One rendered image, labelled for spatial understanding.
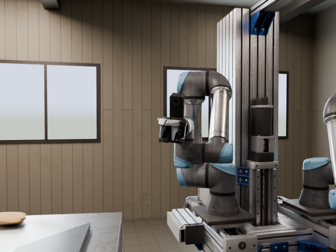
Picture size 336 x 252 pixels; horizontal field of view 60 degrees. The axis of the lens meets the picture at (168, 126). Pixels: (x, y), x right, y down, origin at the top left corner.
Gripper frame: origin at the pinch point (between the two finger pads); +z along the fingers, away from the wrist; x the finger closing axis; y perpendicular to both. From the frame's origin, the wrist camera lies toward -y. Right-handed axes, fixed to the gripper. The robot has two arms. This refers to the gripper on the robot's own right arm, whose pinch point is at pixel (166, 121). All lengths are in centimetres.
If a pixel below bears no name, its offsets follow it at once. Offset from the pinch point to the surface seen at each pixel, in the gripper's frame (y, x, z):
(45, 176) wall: 110, 223, -270
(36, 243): 43, 36, 1
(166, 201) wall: 134, 65, -344
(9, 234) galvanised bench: 48, 54, -8
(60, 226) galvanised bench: 47, 41, -20
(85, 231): 42, 26, -12
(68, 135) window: 50, 202, -282
